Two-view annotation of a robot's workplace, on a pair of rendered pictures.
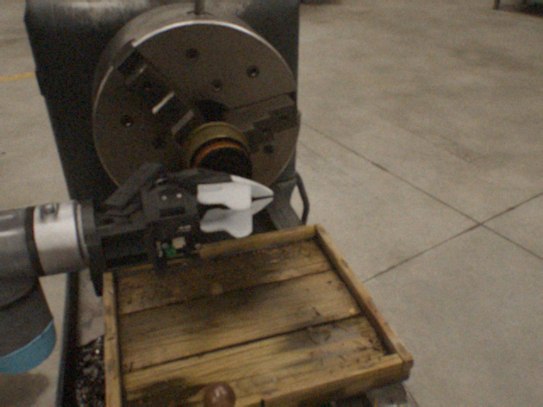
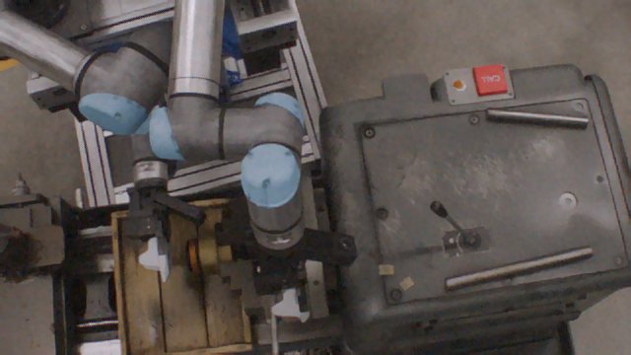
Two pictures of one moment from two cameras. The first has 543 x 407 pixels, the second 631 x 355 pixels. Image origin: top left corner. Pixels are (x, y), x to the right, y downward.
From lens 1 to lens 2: 1.59 m
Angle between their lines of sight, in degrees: 64
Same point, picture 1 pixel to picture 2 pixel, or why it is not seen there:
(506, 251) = not seen: outside the picture
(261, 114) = (240, 284)
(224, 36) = not seen: hidden behind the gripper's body
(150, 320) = (187, 228)
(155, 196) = (147, 215)
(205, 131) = (209, 243)
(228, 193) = (154, 253)
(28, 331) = not seen: hidden behind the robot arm
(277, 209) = (302, 326)
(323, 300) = (181, 332)
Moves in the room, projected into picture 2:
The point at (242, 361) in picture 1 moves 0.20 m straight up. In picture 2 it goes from (147, 276) to (125, 255)
